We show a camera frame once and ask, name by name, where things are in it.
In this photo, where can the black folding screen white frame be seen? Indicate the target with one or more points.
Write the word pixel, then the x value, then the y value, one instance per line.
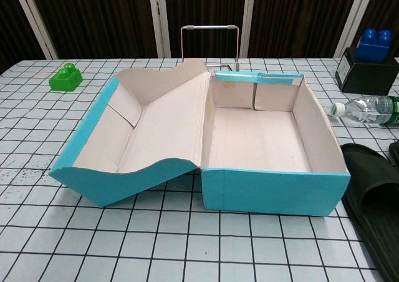
pixel 103 17

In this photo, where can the clear plastic water bottle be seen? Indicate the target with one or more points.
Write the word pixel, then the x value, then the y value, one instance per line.
pixel 368 108

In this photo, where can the black square holder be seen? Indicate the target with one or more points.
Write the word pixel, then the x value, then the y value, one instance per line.
pixel 364 77

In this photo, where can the black rubber slipper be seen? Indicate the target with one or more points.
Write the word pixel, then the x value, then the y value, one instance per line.
pixel 368 176
pixel 395 154

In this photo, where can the green toy building brick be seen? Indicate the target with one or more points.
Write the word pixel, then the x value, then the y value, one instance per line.
pixel 65 80

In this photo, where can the light blue cardboard shoe box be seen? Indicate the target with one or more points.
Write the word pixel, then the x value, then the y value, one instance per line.
pixel 265 188

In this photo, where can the white black checkered tablecloth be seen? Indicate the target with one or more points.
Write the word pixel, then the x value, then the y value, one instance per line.
pixel 187 247

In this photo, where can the blue toy building brick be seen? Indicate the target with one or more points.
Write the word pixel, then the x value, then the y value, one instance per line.
pixel 372 49

